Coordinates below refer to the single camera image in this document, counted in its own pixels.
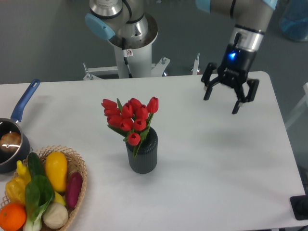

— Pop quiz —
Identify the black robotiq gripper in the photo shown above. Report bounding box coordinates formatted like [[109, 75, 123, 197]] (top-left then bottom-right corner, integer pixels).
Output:
[[201, 44, 259, 114]]

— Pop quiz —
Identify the red tulip bouquet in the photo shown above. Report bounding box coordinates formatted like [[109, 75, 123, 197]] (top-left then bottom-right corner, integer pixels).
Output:
[[101, 96, 159, 157]]

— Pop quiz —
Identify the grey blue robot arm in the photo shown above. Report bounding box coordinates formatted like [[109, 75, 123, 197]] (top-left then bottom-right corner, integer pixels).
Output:
[[85, 0, 277, 114]]

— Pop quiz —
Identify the dark grey ribbed vase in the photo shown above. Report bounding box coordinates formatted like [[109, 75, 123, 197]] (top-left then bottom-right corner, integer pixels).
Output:
[[126, 127, 158, 174]]

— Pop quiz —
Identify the blue transparent container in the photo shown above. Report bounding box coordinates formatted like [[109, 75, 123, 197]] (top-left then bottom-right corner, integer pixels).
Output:
[[279, 0, 308, 42]]

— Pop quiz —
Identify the black device at edge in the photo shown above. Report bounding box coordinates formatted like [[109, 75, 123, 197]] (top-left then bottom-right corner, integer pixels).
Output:
[[290, 195, 308, 220]]

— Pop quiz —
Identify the woven wicker basket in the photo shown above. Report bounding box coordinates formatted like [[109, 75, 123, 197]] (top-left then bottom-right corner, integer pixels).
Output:
[[0, 145, 87, 231]]

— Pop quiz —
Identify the purple eggplant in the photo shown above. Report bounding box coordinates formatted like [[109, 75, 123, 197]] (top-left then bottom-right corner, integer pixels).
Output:
[[65, 172, 83, 209]]

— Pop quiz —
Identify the yellow squash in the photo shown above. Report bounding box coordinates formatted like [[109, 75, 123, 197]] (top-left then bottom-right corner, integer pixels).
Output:
[[45, 152, 68, 193]]

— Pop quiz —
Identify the yellow banana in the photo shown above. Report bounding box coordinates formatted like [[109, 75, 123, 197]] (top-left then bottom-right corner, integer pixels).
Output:
[[53, 192, 66, 206]]

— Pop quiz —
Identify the dark green cucumber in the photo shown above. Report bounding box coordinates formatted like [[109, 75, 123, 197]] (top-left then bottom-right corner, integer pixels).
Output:
[[27, 152, 46, 178]]

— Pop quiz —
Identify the green bok choy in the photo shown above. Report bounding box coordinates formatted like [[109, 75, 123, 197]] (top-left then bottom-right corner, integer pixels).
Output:
[[23, 175, 54, 231]]

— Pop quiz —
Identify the small yellow gourd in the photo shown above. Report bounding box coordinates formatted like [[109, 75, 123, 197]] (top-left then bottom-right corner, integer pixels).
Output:
[[16, 160, 31, 184]]

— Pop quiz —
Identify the brown bread roll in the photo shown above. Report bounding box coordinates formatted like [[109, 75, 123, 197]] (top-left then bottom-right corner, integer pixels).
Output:
[[0, 132, 21, 153]]

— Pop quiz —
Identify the yellow bell pepper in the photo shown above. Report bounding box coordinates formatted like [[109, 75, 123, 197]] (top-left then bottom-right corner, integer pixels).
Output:
[[5, 177, 26, 205]]

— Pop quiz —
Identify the orange fruit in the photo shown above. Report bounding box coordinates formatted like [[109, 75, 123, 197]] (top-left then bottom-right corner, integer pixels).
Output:
[[0, 203, 26, 231]]

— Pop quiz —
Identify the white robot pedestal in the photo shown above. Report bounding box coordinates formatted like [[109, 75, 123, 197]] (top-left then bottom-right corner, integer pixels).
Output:
[[85, 13, 171, 78]]

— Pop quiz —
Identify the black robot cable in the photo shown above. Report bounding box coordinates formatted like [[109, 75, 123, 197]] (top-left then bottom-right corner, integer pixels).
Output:
[[121, 37, 133, 78]]

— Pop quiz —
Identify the blue handled saucepan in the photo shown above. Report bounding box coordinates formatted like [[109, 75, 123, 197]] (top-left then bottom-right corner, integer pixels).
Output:
[[0, 79, 40, 174]]

